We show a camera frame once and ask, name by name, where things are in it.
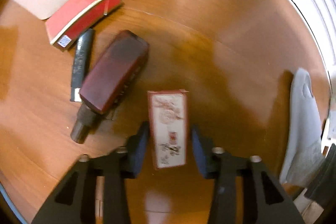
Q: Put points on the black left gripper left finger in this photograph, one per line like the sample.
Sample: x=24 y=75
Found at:
x=93 y=185

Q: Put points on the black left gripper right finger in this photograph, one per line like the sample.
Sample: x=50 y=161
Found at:
x=244 y=190

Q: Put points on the white floral cigarette box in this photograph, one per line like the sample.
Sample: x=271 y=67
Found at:
x=168 y=119

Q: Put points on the black electronic device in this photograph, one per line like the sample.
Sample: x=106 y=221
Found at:
x=322 y=188

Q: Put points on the grey slipper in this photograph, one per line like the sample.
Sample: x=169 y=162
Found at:
x=303 y=157

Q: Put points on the dark cylindrical bottle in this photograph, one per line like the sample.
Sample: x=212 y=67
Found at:
x=86 y=119

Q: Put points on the dark maroon box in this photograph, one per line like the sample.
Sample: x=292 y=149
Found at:
x=120 y=60

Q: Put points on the black pen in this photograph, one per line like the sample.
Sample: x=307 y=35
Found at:
x=81 y=63

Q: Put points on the red cigarette pack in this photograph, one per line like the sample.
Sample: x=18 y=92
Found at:
x=75 y=17

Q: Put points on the white louvered cabinet door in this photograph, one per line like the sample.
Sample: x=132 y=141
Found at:
x=319 y=15

